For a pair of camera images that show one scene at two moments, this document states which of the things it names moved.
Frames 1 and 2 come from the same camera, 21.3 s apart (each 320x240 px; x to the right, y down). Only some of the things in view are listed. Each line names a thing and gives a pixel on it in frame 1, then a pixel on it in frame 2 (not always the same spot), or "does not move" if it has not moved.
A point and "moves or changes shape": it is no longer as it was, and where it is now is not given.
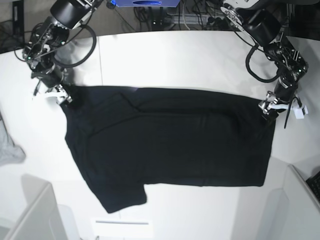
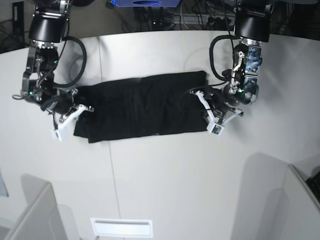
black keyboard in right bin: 313,182 does not move
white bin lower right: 292,212 does not move
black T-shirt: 125,137 moves or changes shape
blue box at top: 146,3 does not move
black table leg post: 18,24 does not move
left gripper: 52,76 → 62,103
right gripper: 285,91 → 222,99
